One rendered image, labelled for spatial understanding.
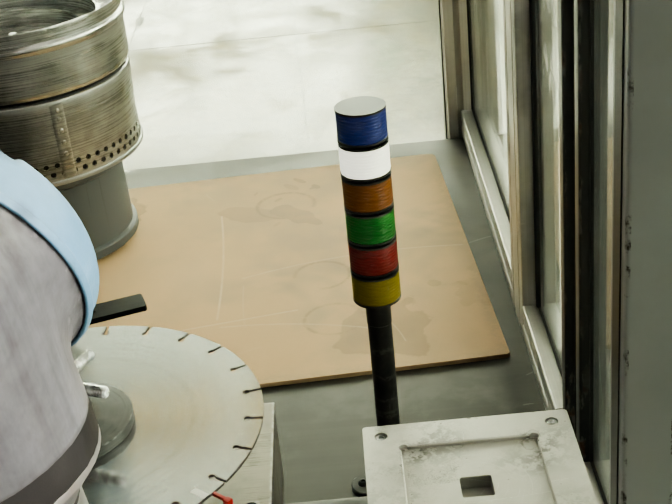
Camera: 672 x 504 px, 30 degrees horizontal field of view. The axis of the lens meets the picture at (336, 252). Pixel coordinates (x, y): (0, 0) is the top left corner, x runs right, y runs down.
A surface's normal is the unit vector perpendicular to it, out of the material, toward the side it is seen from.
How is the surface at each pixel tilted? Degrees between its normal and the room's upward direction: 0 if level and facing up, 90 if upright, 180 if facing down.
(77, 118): 90
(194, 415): 0
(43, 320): 84
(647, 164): 90
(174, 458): 0
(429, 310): 0
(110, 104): 90
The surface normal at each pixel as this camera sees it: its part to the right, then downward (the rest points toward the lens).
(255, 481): -0.09, -0.88
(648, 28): 0.03, 0.47
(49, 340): 0.97, -0.12
